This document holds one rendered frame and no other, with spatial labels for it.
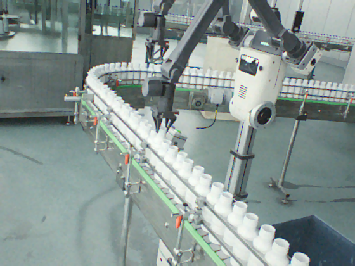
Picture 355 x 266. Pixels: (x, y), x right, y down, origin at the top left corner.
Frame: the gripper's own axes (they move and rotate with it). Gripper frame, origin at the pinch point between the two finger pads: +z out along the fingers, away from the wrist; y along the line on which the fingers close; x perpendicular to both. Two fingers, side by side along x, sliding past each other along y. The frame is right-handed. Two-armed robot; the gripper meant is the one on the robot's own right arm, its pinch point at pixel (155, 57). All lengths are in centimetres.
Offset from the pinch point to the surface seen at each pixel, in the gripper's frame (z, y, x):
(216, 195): 26, 16, 87
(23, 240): 140, 57, -56
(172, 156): 26, 16, 58
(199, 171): 23, 16, 75
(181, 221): 34, 26, 85
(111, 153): 49, 21, 4
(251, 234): 27, 17, 105
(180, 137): 29.7, -1.2, 32.6
